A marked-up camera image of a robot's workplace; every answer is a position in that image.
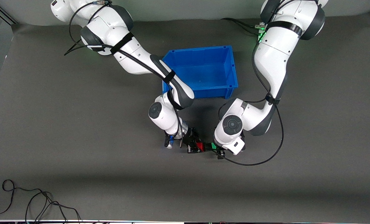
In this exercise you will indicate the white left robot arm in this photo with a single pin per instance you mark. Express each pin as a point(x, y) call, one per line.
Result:
point(272, 62)

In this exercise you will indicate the red cube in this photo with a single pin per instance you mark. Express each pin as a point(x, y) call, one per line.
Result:
point(200, 146)

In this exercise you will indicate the aluminium frame rail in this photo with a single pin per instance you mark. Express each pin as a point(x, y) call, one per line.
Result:
point(2, 15)

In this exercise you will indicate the blue plastic storage bin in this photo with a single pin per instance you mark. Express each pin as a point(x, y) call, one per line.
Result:
point(210, 71)

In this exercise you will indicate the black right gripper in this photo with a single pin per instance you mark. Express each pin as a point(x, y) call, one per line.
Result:
point(190, 137)

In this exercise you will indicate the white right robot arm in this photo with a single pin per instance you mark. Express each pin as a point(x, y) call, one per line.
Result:
point(129, 65)

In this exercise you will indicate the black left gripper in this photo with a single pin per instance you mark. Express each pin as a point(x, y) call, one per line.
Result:
point(220, 152)

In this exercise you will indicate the dark grey table mat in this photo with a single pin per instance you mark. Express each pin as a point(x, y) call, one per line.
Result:
point(79, 140)

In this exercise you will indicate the green cube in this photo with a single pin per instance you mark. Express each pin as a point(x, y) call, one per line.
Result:
point(213, 145)

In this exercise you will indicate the black cube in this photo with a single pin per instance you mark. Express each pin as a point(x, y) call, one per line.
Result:
point(207, 146)

